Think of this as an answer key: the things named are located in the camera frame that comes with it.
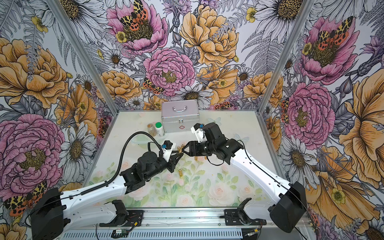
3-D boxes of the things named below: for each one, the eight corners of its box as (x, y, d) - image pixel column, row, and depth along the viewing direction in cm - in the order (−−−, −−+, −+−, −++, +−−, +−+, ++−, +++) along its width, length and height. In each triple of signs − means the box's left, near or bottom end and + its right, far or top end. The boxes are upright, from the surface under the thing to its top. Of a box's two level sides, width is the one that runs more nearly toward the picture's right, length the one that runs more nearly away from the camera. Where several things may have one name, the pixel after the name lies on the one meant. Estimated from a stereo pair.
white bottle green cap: (156, 137, 108) (153, 129, 100) (158, 130, 112) (155, 122, 105) (163, 137, 108) (161, 129, 100) (164, 130, 112) (162, 122, 105)
